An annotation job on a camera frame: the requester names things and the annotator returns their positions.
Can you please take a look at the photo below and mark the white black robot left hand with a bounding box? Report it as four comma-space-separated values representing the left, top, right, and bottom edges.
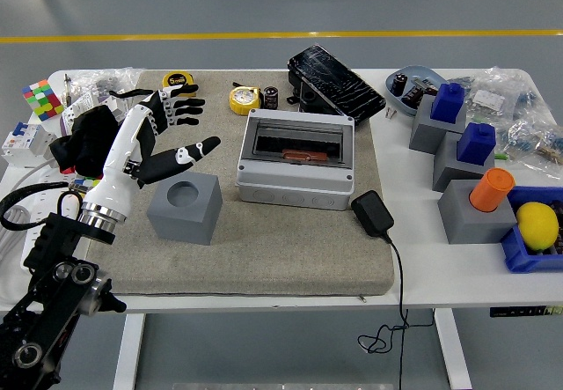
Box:
83, 83, 222, 224

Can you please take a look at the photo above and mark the grey electrical box with lid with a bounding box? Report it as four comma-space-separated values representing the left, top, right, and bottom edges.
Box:
236, 107, 355, 211

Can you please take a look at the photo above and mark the orange cylinder battery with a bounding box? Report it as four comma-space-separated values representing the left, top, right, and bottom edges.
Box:
281, 148, 329, 162
468, 167, 516, 213

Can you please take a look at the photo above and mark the black plastic box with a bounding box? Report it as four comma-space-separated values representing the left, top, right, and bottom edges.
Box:
287, 70, 342, 114

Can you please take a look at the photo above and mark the small colourful puzzle cube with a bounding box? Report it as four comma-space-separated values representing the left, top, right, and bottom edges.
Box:
65, 175, 103, 194

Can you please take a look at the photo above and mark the black cloth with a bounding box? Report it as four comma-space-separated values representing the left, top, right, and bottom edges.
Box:
48, 104, 127, 178

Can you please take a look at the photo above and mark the white power strip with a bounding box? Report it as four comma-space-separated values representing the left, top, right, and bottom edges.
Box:
19, 170, 96, 276

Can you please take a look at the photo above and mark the clear bag of parts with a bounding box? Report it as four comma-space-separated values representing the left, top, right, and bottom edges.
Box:
65, 67, 146, 100
505, 115, 563, 180
448, 66, 541, 123

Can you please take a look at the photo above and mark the grey block with round hole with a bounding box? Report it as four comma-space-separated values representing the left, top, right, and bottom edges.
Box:
146, 172, 223, 247

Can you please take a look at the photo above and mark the white circuit breaker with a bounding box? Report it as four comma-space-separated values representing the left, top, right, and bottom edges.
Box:
0, 121, 58, 169

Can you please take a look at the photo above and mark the yellow square tape measure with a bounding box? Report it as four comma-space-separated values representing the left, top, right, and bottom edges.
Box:
108, 70, 199, 99

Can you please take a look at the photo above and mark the yellow round tape measure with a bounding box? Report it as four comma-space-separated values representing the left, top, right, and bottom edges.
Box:
229, 85, 264, 116

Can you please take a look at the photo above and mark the black capacitor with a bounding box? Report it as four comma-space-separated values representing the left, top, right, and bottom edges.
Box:
392, 71, 409, 97
262, 85, 281, 110

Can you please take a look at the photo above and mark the white table leg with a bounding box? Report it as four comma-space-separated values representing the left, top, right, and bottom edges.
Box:
112, 313, 146, 390
433, 308, 472, 390

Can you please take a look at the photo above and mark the grey-brown mat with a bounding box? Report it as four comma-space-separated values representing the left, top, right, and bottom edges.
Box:
85, 69, 396, 298

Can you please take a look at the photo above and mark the black cracked phone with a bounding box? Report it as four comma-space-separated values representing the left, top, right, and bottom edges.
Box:
288, 44, 387, 128

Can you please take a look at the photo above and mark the black power adapter plug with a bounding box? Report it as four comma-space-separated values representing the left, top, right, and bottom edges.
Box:
350, 189, 396, 238

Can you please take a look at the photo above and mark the dark red capacitor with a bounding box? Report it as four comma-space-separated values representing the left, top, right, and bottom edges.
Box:
400, 85, 426, 108

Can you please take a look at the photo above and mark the grey holder block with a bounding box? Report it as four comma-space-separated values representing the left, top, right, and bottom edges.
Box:
408, 94, 468, 154
437, 179, 518, 245
432, 130, 509, 193

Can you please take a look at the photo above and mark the blue-grey oval tray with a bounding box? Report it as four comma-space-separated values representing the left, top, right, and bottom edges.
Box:
385, 64, 445, 116

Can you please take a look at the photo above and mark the silver metal part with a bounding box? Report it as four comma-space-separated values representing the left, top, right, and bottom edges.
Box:
412, 77, 439, 96

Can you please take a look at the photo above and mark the blue plastic block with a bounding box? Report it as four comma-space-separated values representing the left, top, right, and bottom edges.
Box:
456, 121, 497, 166
429, 82, 466, 123

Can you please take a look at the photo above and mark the blue plastic bin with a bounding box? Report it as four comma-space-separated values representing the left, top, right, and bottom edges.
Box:
500, 186, 563, 274

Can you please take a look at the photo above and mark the yellow lemon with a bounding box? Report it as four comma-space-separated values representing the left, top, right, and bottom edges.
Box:
515, 202, 560, 252

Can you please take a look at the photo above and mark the black table control panel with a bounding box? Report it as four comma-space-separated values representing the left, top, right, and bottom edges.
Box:
490, 305, 563, 319

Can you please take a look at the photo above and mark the white power cable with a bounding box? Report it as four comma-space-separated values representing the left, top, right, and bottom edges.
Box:
0, 159, 56, 261

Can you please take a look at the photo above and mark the black adapter cord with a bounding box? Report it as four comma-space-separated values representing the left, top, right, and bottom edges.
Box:
356, 230, 435, 390

